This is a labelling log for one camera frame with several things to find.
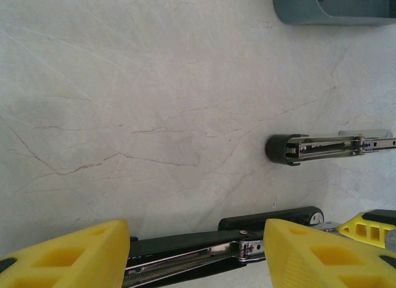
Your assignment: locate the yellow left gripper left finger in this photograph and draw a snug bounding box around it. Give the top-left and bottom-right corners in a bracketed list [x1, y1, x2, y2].
[0, 219, 130, 288]

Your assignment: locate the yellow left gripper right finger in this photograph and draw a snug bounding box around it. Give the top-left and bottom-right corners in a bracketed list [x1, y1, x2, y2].
[263, 218, 396, 288]

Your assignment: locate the black stapler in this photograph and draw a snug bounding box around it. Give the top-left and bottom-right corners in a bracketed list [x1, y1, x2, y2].
[265, 128, 396, 167]
[123, 206, 344, 288]

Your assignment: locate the dark grey plastic tray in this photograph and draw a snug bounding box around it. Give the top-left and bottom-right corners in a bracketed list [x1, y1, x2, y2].
[271, 0, 396, 26]

